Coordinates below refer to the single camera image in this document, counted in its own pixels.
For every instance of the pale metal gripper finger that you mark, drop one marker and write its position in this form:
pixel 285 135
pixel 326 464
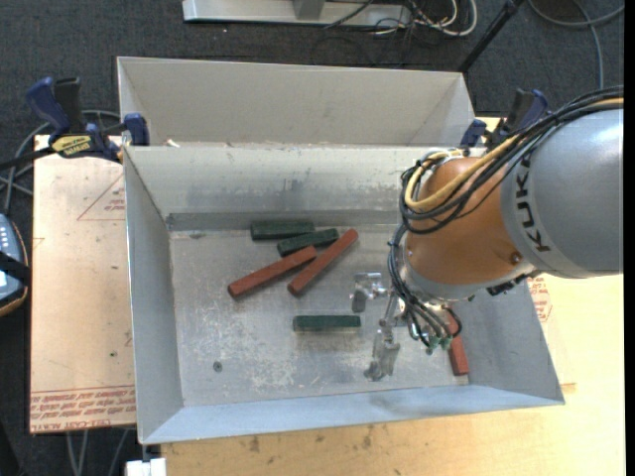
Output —
pixel 384 355
pixel 366 285

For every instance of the red-brown flat block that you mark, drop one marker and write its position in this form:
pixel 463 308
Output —
pixel 459 357
pixel 272 278
pixel 322 262

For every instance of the dark green flat block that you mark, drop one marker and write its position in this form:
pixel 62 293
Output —
pixel 326 323
pixel 308 241
pixel 283 229

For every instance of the grey metal bin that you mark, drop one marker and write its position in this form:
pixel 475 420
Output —
pixel 258 355

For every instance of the brown cardboard board, red print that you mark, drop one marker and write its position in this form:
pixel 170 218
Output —
pixel 79 290

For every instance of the black cylinder on white bracket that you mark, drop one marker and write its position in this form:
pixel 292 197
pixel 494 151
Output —
pixel 502 288

